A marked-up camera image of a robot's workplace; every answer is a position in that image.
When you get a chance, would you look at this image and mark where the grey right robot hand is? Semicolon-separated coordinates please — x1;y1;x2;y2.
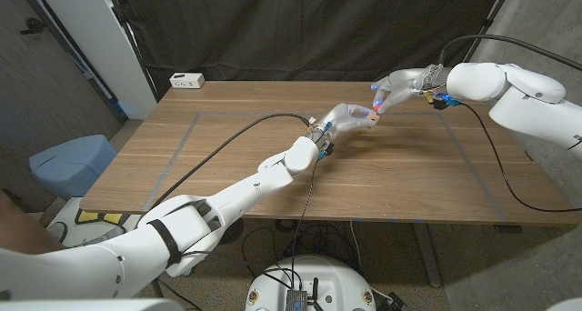
370;66;452;116

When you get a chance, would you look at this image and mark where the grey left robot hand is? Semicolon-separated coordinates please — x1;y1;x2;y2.
313;103;379;143

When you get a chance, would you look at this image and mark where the black backdrop curtain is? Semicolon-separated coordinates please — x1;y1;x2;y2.
111;0;515;98

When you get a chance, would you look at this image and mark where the black backdrop stand pole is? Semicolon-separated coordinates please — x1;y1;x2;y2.
453;0;517;83
103;0;160;102

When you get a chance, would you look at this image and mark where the round black floor fan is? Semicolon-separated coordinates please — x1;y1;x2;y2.
222;216;246;246

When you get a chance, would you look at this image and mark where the white power strip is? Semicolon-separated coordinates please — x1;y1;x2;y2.
168;72;206;90

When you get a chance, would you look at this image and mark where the white robot torso base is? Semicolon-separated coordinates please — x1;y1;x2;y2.
245;255;377;311

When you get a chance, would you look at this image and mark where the grey table leg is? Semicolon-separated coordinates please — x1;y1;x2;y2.
412;222;443;288

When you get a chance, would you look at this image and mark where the small grey electronics box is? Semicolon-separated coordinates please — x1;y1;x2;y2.
285;288;309;311

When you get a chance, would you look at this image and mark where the white cabinet panel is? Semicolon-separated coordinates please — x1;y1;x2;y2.
34;0;158;120

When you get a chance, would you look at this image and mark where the grey sneaker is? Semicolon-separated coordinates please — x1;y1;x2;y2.
71;226;126;249

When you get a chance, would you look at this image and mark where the blue padded stool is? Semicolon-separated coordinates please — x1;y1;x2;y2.
28;134;118;201

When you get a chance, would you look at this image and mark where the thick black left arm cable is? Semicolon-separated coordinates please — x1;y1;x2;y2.
140;113;315;216

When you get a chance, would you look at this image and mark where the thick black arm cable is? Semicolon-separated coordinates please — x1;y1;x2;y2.
438;34;582;73
140;113;315;216

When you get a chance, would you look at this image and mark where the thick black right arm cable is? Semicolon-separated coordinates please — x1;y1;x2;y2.
438;34;582;73

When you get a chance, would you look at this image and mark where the white floor cable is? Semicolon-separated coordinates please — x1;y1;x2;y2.
348;219;364;270

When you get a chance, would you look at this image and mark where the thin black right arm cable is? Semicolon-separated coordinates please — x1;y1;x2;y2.
458;100;582;214

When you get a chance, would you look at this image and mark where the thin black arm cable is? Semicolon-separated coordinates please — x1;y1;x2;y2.
254;158;319;290
458;100;582;214

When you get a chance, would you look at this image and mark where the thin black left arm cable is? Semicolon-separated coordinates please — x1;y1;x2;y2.
254;158;319;290

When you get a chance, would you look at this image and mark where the white floor base plate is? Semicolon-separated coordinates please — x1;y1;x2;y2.
45;196;142;249

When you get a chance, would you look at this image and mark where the black door handle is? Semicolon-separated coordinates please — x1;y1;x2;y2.
18;17;46;35

